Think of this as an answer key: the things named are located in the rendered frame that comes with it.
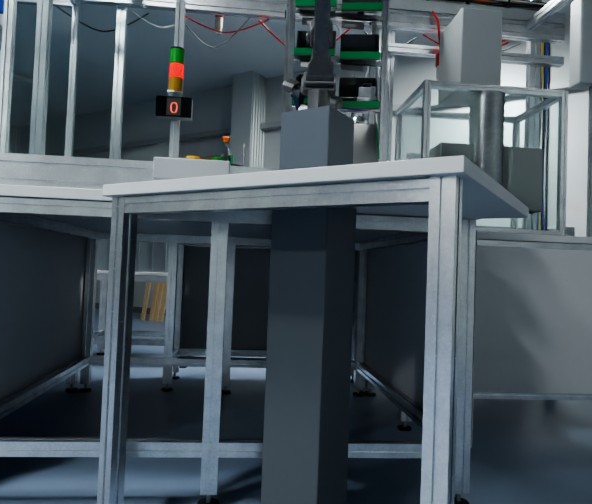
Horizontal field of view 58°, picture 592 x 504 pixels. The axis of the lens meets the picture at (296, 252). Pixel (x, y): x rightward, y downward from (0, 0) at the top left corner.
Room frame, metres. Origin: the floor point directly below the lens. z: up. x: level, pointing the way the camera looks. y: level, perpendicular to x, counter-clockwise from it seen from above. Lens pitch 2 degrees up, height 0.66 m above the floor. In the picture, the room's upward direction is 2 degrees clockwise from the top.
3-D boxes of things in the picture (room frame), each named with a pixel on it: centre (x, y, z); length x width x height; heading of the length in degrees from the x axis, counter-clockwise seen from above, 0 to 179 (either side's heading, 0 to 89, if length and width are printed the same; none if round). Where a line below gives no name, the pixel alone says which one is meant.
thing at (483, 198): (1.39, -0.07, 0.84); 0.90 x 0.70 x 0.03; 58
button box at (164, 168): (1.49, 0.30, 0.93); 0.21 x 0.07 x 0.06; 96
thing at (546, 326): (2.65, -0.98, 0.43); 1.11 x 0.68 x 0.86; 96
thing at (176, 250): (3.10, -0.39, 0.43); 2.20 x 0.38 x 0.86; 96
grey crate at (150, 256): (3.69, 1.06, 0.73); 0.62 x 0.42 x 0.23; 96
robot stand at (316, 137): (1.35, -0.04, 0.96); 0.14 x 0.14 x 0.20; 58
